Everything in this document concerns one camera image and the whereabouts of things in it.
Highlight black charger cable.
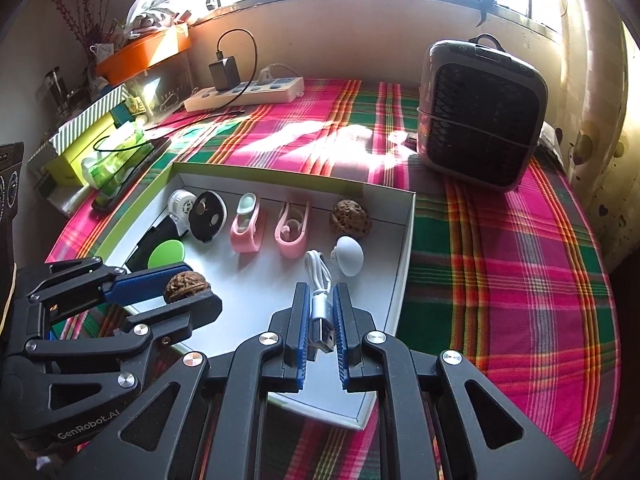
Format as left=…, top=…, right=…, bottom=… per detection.
left=92, top=27, right=260, bottom=154

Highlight grey portable space heater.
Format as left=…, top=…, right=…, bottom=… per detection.
left=416, top=34, right=548, bottom=192

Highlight pink clip with green pad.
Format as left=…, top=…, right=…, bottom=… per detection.
left=230, top=192, right=262, bottom=254

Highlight white power strip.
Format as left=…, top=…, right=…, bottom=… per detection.
left=183, top=77, right=305, bottom=112

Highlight plaid pink green bedsheet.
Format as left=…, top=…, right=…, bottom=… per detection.
left=164, top=79, right=620, bottom=479

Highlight white usb cable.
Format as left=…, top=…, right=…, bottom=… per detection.
left=304, top=249, right=335, bottom=354

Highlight white tape roll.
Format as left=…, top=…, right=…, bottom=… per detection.
left=167, top=190, right=196, bottom=236

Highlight green mushroom lamp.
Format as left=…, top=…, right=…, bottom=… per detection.
left=148, top=240, right=186, bottom=269

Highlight green tissue pack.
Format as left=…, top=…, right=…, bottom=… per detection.
left=80, top=128, right=149, bottom=190

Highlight orange tray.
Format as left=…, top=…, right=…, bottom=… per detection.
left=94, top=24, right=191, bottom=86

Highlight red flower branches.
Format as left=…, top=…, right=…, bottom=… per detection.
left=50, top=0, right=112, bottom=60

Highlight yellow green box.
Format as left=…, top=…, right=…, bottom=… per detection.
left=44, top=113, right=115, bottom=186

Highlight window latch handle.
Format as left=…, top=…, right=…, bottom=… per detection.
left=476, top=0, right=499, bottom=27

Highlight white round hook knob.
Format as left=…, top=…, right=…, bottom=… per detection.
left=331, top=235, right=364, bottom=278

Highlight heart pattern curtain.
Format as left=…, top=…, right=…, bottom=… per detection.
left=559, top=0, right=639, bottom=270

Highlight black charger adapter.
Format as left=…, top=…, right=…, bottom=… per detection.
left=209, top=50, right=241, bottom=91

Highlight brown walnut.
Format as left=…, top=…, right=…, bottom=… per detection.
left=163, top=271, right=210, bottom=304
left=330, top=200, right=372, bottom=240

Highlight striped white box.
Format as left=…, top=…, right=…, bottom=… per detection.
left=32, top=84, right=129, bottom=159

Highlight green white shallow box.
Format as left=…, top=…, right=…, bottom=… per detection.
left=92, top=160, right=418, bottom=430

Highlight black tablet phone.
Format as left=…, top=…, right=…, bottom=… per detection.
left=91, top=136, right=170, bottom=214

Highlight black round disc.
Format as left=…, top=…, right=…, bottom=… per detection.
left=189, top=191, right=228, bottom=243

